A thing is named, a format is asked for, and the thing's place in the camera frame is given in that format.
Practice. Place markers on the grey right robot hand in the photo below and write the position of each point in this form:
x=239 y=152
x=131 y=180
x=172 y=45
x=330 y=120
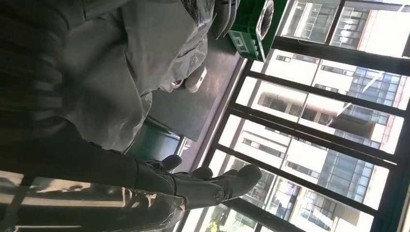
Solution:
x=96 y=166

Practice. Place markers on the green conveyor belt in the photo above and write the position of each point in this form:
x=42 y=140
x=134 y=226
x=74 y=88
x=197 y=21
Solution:
x=153 y=142

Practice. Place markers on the small white plastic device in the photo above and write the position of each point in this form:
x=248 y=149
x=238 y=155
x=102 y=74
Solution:
x=195 y=80

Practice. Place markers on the green crate with black coils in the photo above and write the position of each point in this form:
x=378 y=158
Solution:
x=246 y=35

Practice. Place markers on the black window frame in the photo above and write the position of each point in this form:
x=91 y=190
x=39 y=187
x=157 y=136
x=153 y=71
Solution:
x=336 y=56

